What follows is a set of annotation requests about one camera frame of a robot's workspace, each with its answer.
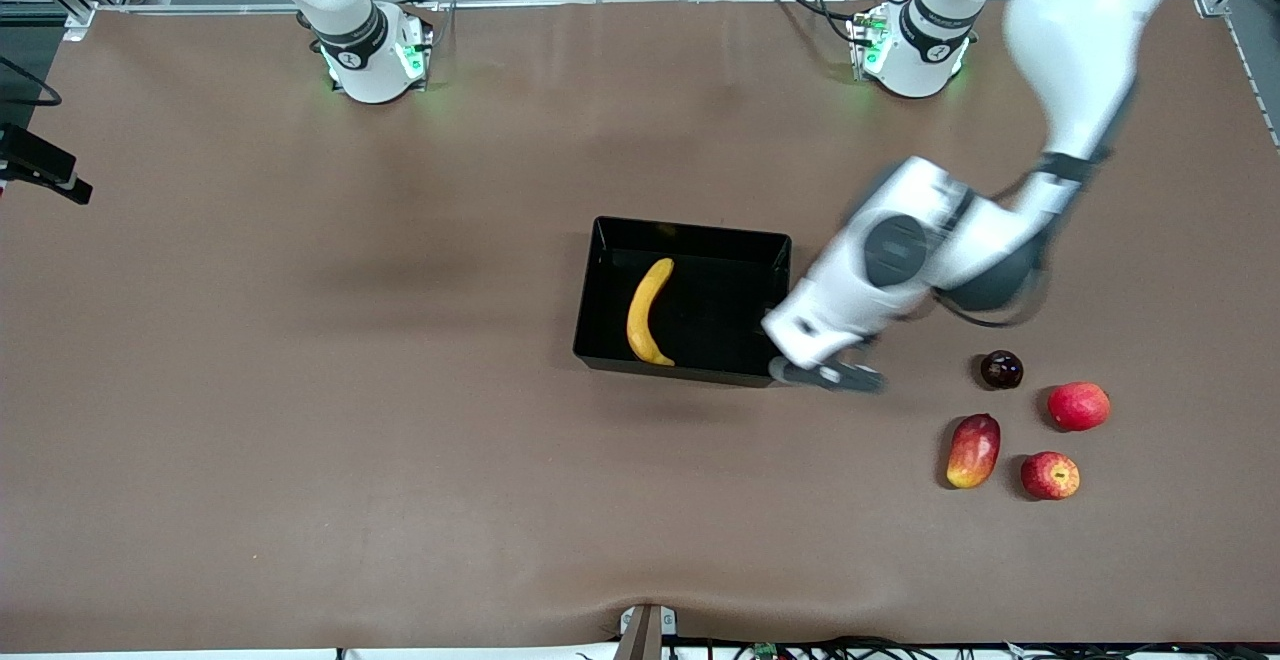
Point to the small red yellow apple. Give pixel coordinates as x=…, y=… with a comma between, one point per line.
x=1050, y=476

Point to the round red peach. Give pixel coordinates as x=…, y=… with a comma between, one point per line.
x=1079, y=407

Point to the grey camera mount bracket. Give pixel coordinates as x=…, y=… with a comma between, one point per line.
x=643, y=632

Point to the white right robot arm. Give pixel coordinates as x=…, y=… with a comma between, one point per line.
x=370, y=60

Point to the dark purple plum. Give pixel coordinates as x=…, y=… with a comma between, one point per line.
x=1001, y=370

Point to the brown table mat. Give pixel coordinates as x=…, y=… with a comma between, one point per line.
x=300, y=390

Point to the red yellow mango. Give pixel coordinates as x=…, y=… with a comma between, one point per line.
x=974, y=452

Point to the black plastic box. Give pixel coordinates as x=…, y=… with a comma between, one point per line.
x=710, y=330

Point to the yellow banana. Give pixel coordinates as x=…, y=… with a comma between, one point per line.
x=640, y=325

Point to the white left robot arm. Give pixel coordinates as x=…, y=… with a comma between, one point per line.
x=900, y=250

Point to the silver table edge rail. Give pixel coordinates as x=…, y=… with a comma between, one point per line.
x=650, y=1

